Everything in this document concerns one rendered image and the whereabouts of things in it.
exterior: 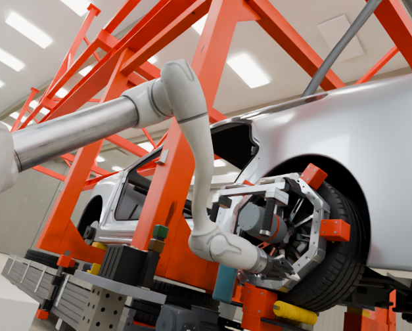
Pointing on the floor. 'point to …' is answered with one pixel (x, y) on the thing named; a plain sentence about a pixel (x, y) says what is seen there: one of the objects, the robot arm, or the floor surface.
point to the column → (102, 310)
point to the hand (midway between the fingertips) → (292, 275)
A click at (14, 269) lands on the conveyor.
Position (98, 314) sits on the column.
